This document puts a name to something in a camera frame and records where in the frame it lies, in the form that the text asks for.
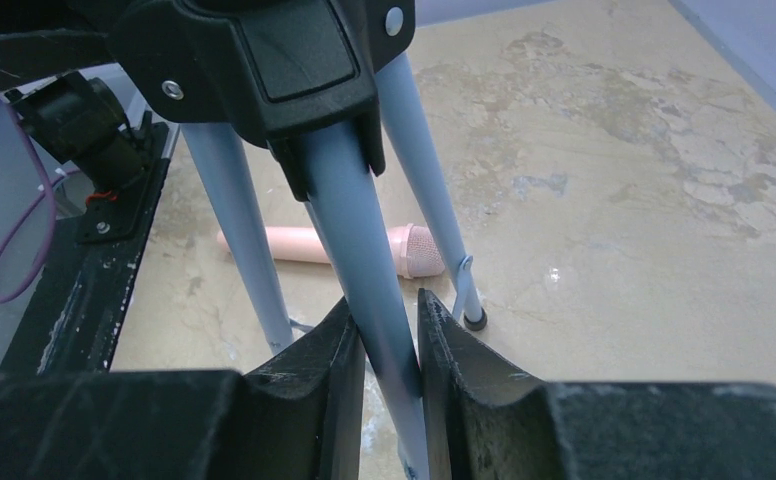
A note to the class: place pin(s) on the pink recorder flute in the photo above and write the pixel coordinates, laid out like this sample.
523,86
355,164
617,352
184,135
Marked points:
411,248

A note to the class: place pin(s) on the light blue music stand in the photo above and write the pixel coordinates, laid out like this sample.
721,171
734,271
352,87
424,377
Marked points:
320,85

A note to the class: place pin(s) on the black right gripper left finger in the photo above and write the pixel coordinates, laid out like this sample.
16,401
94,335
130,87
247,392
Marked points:
297,416

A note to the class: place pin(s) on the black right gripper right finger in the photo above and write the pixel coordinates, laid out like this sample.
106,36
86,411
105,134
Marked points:
486,418

